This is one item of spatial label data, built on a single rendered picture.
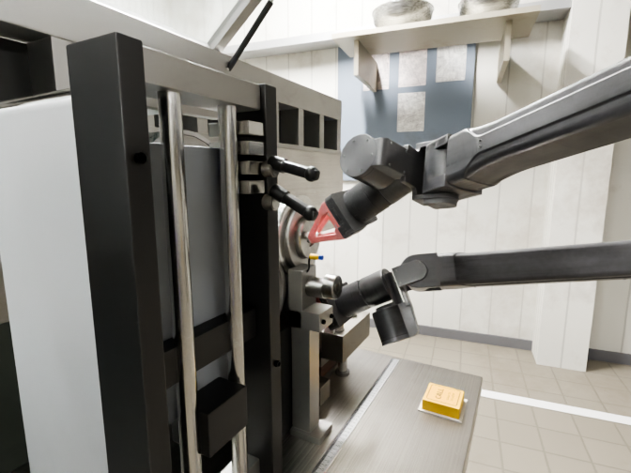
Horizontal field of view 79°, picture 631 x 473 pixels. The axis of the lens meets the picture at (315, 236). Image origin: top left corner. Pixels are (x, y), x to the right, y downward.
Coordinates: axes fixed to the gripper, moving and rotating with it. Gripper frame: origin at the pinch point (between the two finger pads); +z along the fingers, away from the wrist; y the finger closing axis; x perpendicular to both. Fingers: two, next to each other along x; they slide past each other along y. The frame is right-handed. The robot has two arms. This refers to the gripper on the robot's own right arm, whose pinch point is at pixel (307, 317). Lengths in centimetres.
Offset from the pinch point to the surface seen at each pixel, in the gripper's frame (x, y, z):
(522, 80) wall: 68, 260, -74
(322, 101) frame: 63, 66, -1
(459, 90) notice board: 85, 252, -36
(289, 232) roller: 15.3, -11.4, -12.4
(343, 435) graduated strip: -20.7, -7.8, -1.6
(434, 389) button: -24.5, 11.1, -13.1
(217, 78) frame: 24, -40, -31
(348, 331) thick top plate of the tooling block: -6.8, 6.9, -3.2
